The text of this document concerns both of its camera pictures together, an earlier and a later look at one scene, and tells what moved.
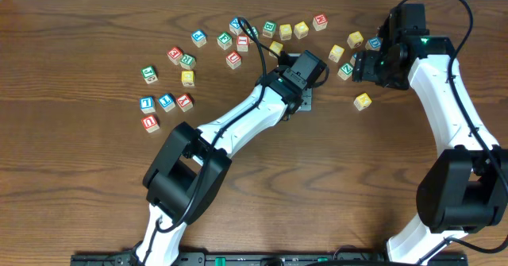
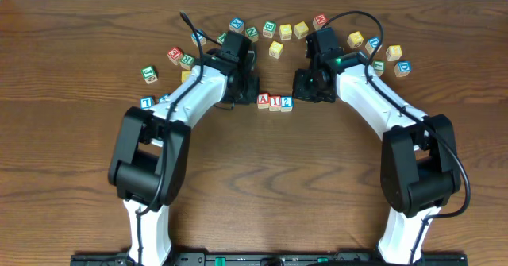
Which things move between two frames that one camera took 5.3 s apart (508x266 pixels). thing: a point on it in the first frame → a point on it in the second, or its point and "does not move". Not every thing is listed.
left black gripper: (284, 59) → (247, 95)
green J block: (149, 75) does not move
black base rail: (271, 259) does not move
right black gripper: (360, 66) → (303, 91)
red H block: (320, 21) does not move
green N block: (255, 31) does not move
